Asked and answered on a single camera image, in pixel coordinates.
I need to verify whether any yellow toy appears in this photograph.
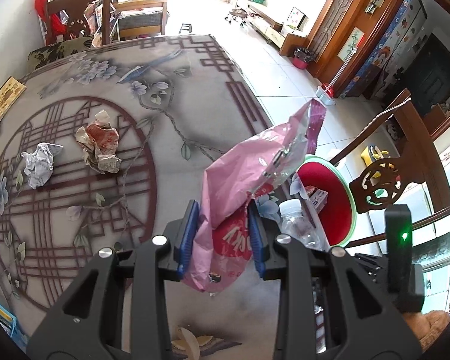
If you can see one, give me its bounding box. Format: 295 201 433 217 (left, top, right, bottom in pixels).
361 143 391 166

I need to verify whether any red basin with green rim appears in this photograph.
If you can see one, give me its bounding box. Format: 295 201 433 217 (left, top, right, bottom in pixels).
296 154 358 249

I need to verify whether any white and red dustpan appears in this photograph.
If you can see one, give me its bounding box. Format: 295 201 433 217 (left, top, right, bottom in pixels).
315 47 359 105

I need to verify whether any wooden sofa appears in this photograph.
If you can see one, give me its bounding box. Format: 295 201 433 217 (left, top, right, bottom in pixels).
109 0 169 40

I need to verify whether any red trash bin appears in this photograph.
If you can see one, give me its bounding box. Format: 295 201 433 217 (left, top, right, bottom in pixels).
292 47 317 70

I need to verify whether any carved wooden chair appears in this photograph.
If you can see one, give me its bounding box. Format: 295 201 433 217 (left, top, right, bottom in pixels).
330 88 450 250

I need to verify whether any blue and yellow box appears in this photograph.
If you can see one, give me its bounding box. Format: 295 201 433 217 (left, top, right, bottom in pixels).
0 290 27 349

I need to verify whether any pink snack bag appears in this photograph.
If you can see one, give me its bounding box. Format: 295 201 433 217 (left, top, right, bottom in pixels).
182 98 327 294

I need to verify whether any person's right forearm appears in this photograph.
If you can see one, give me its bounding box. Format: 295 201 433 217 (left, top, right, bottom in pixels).
401 309 450 360

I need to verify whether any bamboo painting panel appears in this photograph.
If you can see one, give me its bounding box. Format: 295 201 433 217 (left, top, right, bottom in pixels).
337 26 365 61

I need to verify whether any red bag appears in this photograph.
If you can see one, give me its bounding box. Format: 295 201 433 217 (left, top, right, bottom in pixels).
35 0 76 44

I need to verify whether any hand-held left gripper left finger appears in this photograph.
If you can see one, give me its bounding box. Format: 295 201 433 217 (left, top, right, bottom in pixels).
26 199 201 360

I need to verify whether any wooden chair with red bag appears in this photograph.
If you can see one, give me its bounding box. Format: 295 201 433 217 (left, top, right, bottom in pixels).
45 0 117 47

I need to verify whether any carved wooden partition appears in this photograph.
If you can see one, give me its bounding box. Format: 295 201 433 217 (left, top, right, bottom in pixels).
279 0 409 87

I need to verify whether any yellow patterned card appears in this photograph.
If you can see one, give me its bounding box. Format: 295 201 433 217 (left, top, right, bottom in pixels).
0 76 27 124

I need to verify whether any clear plastic bottle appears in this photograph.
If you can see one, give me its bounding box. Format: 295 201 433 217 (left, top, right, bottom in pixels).
278 199 331 253

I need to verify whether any wheeled stool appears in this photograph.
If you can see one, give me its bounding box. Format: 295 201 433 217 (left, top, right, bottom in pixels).
225 7 248 27

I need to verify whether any small red and white carton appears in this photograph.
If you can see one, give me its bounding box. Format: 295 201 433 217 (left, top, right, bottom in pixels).
304 184 329 211

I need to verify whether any black door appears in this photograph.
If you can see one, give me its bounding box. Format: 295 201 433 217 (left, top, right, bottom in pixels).
397 32 450 121

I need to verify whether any floral printed tablecloth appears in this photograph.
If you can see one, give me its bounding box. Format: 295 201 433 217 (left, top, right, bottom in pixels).
0 34 323 360

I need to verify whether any beaded chain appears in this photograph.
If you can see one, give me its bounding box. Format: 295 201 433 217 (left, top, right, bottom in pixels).
358 97 413 136

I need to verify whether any small framed picture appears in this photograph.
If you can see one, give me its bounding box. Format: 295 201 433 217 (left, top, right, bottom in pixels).
287 7 306 29

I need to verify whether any crumpled red and white paper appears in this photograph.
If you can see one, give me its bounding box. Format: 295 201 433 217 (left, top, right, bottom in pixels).
75 109 122 175

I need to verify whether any low television cabinet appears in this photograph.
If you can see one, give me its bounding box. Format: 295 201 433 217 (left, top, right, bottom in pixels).
244 0 308 46

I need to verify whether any floral chair cushion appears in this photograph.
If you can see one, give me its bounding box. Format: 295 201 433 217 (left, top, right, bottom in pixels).
27 35 98 72

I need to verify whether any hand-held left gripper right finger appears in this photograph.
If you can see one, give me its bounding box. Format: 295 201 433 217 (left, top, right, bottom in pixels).
247 206 422 360

